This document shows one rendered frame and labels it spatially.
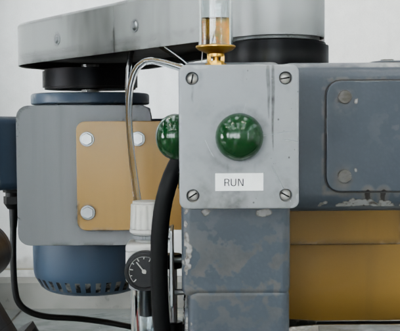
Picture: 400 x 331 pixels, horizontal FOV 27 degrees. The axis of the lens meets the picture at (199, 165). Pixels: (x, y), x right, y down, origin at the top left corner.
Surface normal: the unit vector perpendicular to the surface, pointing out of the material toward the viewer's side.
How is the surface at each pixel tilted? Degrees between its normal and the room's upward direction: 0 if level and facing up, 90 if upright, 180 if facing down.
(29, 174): 90
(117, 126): 90
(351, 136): 90
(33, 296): 90
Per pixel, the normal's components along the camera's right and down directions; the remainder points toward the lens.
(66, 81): -0.38, 0.05
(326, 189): 0.00, 0.05
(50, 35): -0.78, 0.04
